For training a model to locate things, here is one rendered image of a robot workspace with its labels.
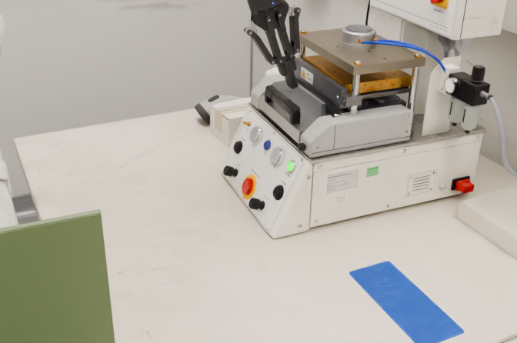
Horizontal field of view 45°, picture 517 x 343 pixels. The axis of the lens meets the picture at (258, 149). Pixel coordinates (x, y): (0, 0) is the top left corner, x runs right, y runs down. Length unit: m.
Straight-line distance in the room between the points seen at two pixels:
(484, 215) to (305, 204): 0.40
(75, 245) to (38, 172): 0.85
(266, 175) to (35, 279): 0.69
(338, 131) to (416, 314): 0.39
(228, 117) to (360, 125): 0.50
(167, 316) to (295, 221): 0.36
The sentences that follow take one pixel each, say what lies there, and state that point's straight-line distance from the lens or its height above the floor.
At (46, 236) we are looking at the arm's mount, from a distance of 0.83.
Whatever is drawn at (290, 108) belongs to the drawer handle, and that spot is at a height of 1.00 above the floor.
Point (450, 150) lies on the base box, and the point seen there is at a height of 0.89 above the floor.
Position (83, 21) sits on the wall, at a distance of 2.71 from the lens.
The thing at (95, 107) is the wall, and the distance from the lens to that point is 2.83.
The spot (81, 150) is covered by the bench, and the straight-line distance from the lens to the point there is 1.77.
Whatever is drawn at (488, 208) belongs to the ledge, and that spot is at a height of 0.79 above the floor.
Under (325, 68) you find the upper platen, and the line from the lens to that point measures 1.43.
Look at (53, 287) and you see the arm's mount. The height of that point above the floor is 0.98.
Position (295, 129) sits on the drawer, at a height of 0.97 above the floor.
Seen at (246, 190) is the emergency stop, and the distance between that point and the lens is 1.45.
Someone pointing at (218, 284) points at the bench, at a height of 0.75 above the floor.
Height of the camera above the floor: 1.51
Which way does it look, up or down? 26 degrees down
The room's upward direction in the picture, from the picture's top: 1 degrees clockwise
